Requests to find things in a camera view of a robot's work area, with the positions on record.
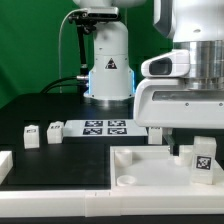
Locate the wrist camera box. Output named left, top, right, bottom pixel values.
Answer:
left=141, top=49, right=190, bottom=78

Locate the black cable bundle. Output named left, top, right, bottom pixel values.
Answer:
left=40, top=75, right=90, bottom=94

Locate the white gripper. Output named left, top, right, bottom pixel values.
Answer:
left=133, top=78, right=224, bottom=153

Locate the grey cable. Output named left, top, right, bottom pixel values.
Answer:
left=58, top=9, right=88, bottom=94

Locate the white fiducial marker sheet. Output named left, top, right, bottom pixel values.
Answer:
left=63, top=119, right=147, bottom=137

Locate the white square tabletop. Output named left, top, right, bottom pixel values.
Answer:
left=110, top=145, right=224, bottom=196

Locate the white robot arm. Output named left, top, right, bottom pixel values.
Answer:
left=74, top=0, right=224, bottom=129

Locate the white U-shaped boundary fence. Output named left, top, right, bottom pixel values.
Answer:
left=0, top=147, right=224, bottom=219

